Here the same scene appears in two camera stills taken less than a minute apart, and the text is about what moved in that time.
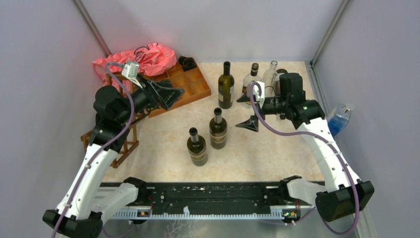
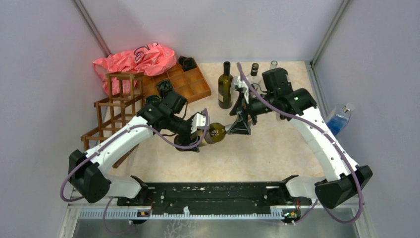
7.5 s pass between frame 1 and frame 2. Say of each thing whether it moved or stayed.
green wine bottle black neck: stayed
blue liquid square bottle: stayed
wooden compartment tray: stayed
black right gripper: moved
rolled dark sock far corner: stayed
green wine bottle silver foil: moved
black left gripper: moved
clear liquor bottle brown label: stayed
